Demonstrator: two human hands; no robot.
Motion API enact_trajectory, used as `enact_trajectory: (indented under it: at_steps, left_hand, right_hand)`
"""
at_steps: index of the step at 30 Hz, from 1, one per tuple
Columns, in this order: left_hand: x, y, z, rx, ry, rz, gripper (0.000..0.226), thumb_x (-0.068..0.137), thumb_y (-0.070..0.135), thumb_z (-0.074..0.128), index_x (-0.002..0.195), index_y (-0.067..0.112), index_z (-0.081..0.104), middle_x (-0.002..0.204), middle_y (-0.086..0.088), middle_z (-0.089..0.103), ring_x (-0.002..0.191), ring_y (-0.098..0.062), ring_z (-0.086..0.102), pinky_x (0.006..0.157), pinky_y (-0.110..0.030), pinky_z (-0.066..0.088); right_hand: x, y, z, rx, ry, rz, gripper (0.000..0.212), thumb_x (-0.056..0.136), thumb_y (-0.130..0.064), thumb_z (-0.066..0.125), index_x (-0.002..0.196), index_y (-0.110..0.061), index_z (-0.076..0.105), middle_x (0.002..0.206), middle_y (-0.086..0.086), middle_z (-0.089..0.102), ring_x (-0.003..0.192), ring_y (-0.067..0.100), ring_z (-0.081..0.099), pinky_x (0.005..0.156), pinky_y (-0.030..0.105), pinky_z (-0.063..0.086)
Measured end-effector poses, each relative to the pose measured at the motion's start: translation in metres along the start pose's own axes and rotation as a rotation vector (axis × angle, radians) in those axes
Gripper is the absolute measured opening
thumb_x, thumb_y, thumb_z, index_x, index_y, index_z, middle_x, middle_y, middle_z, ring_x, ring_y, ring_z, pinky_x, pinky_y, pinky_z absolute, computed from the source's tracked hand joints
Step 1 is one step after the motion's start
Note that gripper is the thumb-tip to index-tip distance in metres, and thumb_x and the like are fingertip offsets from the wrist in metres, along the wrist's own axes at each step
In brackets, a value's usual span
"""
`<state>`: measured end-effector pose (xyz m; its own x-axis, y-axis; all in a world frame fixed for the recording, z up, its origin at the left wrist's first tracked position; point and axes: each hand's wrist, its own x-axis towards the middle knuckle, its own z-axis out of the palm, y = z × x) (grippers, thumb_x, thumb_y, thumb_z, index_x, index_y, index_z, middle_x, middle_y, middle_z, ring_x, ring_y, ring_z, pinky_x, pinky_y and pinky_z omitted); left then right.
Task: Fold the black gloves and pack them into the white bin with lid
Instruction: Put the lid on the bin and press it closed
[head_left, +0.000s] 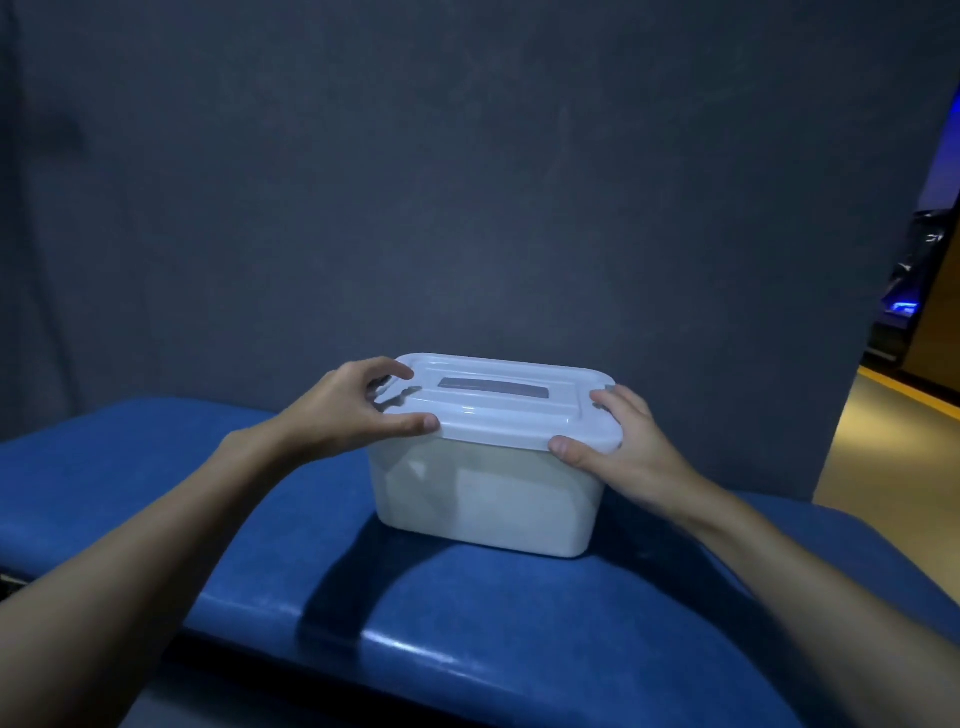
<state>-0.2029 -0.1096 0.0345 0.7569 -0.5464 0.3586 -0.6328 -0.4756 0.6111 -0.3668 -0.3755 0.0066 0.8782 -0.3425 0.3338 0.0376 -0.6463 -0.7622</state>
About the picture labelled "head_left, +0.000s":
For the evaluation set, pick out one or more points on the person's left hand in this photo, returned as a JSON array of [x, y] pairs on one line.
[[345, 420]]

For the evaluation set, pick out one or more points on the person's right hand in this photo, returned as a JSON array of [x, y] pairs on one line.
[[637, 465]]

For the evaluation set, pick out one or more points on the white plastic lid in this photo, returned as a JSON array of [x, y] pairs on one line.
[[510, 412]]

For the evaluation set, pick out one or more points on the white storage box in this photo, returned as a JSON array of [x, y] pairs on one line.
[[487, 502]]

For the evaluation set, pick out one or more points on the person's right forearm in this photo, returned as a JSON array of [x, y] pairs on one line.
[[825, 615]]

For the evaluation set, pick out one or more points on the person's left forearm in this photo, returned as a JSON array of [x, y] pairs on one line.
[[127, 570]]

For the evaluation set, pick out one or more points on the blue padded bench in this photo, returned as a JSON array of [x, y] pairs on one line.
[[525, 637]]

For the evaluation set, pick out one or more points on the dark gym machine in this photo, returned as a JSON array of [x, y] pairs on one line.
[[907, 277]]

